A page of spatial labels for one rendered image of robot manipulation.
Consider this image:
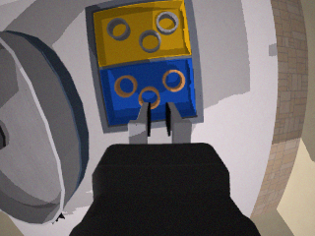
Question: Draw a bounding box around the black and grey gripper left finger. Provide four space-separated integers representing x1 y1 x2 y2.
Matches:
128 102 151 144

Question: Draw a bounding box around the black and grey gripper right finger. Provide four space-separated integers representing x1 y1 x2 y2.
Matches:
165 102 192 144

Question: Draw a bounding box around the blue and yellow divided bin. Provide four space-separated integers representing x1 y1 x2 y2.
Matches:
85 0 204 134

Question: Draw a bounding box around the bronze bushing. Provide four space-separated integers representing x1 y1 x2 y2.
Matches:
138 87 160 109
114 75 138 97
162 70 185 91

